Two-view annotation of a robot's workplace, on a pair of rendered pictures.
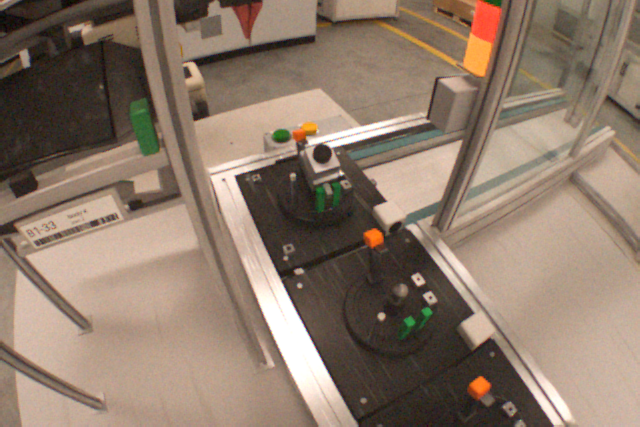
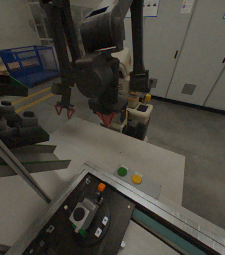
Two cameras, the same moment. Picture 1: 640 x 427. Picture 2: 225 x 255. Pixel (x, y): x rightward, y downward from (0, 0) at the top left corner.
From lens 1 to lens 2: 46 cm
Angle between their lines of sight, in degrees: 43
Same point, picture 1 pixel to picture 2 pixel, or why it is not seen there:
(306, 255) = (51, 240)
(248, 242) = (56, 204)
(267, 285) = (34, 231)
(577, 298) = not seen: outside the picture
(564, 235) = not seen: outside the picture
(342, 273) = not seen: outside the picture
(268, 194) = (82, 193)
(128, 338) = (13, 188)
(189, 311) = (34, 201)
